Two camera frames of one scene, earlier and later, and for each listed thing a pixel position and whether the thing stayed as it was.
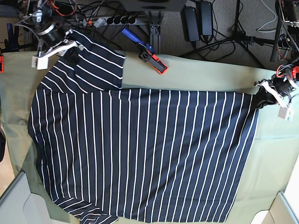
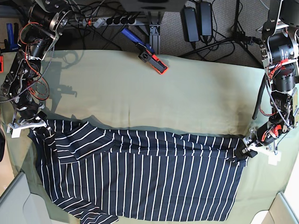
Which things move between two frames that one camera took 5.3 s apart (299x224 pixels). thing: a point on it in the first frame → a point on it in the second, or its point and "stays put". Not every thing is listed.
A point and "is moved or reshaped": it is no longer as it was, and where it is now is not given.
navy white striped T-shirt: x=107 y=154 is moved or reshaped
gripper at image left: x=55 y=37 → x=32 y=118
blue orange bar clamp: x=147 y=51 stays put
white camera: x=41 y=62 → x=16 y=131
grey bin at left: x=18 y=205 stays put
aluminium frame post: x=155 y=38 stays put
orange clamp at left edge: x=2 y=64 stays put
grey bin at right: x=280 y=212 stays put
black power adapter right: x=206 y=18 stays put
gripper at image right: x=280 y=86 → x=263 y=138
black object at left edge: x=2 y=145 stays put
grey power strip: x=99 y=21 stays put
